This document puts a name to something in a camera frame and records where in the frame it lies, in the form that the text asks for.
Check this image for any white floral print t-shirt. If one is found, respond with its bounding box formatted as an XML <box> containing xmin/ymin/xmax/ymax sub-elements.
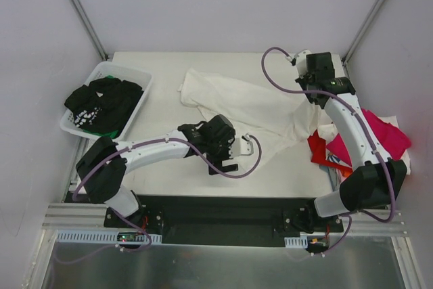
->
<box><xmin>177</xmin><ymin>68</ymin><xmax>331</xmax><ymax>168</ymax></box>

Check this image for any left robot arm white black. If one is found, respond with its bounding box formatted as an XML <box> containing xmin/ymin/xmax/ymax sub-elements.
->
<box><xmin>76</xmin><ymin>114</ymin><xmax>237</xmax><ymax>227</ymax></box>

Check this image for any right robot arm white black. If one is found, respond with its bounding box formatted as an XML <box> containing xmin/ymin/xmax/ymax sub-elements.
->
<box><xmin>292</xmin><ymin>50</ymin><xmax>407</xmax><ymax>231</ymax></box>

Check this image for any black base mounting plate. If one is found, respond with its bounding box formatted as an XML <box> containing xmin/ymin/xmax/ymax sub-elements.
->
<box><xmin>103</xmin><ymin>194</ymin><xmax>344</xmax><ymax>248</ymax></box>

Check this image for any red t-shirt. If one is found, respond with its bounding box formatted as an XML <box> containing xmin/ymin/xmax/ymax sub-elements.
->
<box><xmin>307</xmin><ymin>131</ymin><xmax>352</xmax><ymax>173</ymax></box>

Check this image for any magenta t-shirt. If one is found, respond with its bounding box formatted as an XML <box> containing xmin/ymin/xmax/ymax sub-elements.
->
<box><xmin>319</xmin><ymin>109</ymin><xmax>412</xmax><ymax>168</ymax></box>

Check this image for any light blue folded t-shirt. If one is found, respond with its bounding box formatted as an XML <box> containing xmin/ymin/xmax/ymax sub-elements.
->
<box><xmin>328</xmin><ymin>167</ymin><xmax>346</xmax><ymax>191</ymax></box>

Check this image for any black printed t-shirt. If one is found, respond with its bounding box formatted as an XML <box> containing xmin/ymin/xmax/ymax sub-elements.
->
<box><xmin>64</xmin><ymin>76</ymin><xmax>143</xmax><ymax>138</ymax></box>

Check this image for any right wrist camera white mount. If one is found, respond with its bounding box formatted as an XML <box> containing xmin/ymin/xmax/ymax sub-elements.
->
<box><xmin>286</xmin><ymin>49</ymin><xmax>311</xmax><ymax>70</ymax></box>

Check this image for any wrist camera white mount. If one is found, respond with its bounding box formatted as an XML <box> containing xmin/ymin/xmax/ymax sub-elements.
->
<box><xmin>229</xmin><ymin>134</ymin><xmax>254</xmax><ymax>158</ymax></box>
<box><xmin>286</xmin><ymin>49</ymin><xmax>311</xmax><ymax>70</ymax></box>

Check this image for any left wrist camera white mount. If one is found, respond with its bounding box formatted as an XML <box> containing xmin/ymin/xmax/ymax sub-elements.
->
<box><xmin>229</xmin><ymin>134</ymin><xmax>254</xmax><ymax>158</ymax></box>

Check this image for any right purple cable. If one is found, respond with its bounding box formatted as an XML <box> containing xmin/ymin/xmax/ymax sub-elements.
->
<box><xmin>262</xmin><ymin>46</ymin><xmax>397</xmax><ymax>262</ymax></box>

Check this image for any right grey cable duct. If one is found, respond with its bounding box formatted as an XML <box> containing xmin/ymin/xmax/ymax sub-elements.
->
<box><xmin>284</xmin><ymin>236</ymin><xmax>308</xmax><ymax>249</ymax></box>

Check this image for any grey cable duct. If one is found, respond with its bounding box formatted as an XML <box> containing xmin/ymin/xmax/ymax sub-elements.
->
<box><xmin>56</xmin><ymin>230</ymin><xmax>162</xmax><ymax>245</ymax></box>
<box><xmin>284</xmin><ymin>236</ymin><xmax>308</xmax><ymax>249</ymax></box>

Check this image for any right aluminium frame post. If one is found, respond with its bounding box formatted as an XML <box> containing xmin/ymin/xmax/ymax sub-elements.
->
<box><xmin>342</xmin><ymin>0</ymin><xmax>387</xmax><ymax>67</ymax></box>

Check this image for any aluminium frame post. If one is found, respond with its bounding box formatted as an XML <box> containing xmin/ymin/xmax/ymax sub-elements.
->
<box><xmin>342</xmin><ymin>0</ymin><xmax>387</xmax><ymax>67</ymax></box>
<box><xmin>69</xmin><ymin>0</ymin><xmax>109</xmax><ymax>61</ymax></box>

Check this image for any left grey cable duct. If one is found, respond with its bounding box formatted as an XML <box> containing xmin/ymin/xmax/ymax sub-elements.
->
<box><xmin>56</xmin><ymin>230</ymin><xmax>162</xmax><ymax>245</ymax></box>

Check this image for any aluminium rail profile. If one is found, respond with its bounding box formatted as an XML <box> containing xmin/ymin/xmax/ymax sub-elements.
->
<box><xmin>42</xmin><ymin>203</ymin><xmax>409</xmax><ymax>237</ymax></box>

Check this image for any left aluminium frame post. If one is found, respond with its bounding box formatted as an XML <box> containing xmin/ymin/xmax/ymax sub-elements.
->
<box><xmin>69</xmin><ymin>0</ymin><xmax>109</xmax><ymax>61</ymax></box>

